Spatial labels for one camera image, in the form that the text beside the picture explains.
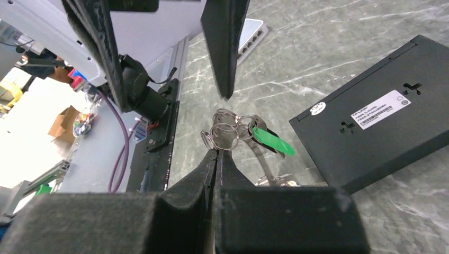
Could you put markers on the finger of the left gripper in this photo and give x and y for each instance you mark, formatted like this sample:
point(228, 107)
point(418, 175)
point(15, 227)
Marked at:
point(91, 20)
point(222, 22)

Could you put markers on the large grey key ring disc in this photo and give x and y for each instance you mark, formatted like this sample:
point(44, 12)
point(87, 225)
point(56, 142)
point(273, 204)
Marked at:
point(229, 130)

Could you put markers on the bag of colourful tags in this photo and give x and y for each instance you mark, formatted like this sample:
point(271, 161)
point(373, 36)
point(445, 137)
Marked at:
point(84, 122)

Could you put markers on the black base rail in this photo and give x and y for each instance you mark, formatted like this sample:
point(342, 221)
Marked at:
point(152, 157)

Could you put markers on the grey rectangular box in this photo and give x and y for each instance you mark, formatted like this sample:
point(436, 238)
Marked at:
point(252, 34)

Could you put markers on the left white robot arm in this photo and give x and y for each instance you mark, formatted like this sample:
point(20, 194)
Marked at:
point(141, 98)

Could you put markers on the black network switch box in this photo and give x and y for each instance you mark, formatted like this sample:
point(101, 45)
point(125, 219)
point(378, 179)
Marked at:
point(389, 116)

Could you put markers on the cardboard box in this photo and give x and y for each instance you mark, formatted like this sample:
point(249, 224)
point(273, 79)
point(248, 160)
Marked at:
point(62, 128)

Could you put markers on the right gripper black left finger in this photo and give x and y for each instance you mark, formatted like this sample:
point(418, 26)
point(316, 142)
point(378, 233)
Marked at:
point(183, 212)

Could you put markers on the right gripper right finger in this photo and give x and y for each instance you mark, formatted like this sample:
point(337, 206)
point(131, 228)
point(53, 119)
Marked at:
point(235, 209)

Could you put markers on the green key tag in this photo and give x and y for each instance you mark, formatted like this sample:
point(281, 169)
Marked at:
point(270, 140)

